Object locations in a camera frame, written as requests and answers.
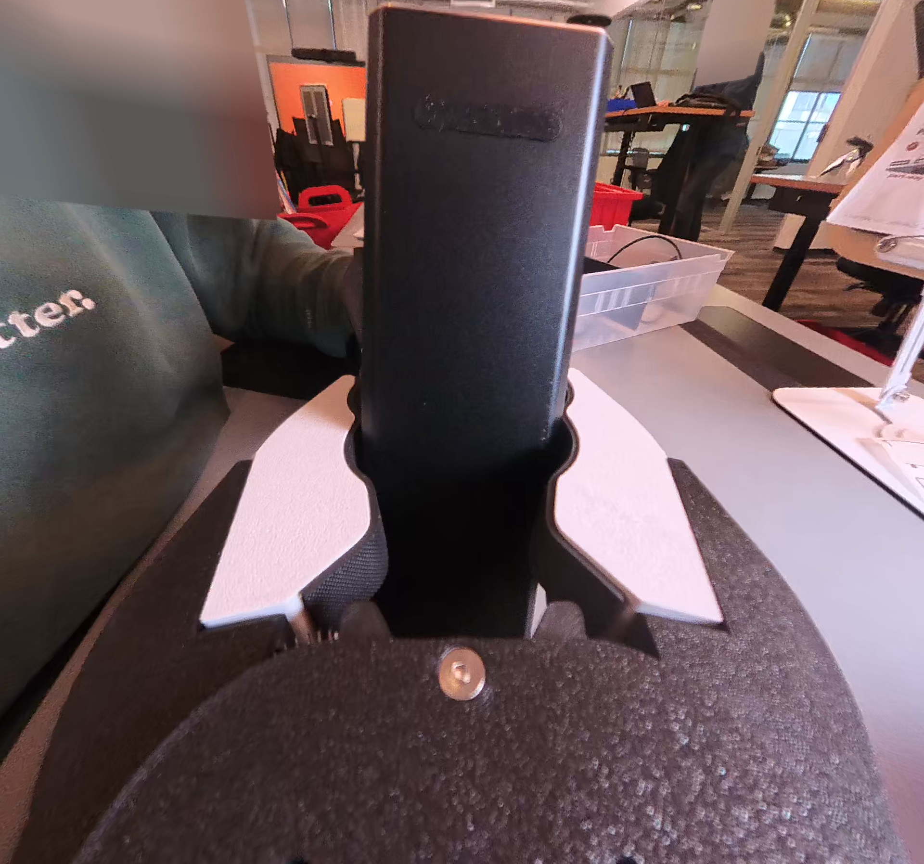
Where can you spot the black forearm pad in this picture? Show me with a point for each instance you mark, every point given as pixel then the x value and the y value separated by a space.
pixel 274 373

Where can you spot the black laptop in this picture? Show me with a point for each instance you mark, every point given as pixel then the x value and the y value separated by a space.
pixel 644 95

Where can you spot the black office chair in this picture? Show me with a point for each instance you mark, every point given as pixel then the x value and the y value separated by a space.
pixel 881 279

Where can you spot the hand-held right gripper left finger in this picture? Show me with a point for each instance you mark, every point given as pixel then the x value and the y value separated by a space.
pixel 289 517

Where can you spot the white paper sign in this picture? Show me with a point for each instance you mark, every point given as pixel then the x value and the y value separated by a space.
pixel 888 185

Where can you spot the white sign stand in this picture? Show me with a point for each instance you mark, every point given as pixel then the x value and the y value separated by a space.
pixel 830 416

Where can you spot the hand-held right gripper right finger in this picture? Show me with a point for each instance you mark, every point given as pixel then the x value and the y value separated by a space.
pixel 628 517

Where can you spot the black multi-port usb hub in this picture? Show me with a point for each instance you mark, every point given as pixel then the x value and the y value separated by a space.
pixel 469 265

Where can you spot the black floor lamp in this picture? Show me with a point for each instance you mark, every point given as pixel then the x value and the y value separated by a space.
pixel 588 18

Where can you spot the red storage bin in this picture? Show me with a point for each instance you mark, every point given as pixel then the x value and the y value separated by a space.
pixel 613 203

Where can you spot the person's left forearm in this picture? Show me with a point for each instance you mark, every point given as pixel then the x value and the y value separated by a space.
pixel 274 279

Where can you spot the black flat box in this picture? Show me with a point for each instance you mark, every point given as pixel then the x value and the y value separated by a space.
pixel 599 266

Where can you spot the orange wall panel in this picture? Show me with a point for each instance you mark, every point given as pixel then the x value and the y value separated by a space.
pixel 289 91

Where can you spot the wooden top standing desk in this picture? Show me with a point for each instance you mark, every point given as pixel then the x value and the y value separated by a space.
pixel 650 113

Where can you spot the black folded panels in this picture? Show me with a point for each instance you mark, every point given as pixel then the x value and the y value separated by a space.
pixel 310 156

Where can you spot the clear plastic bin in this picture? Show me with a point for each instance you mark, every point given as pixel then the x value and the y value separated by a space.
pixel 650 293

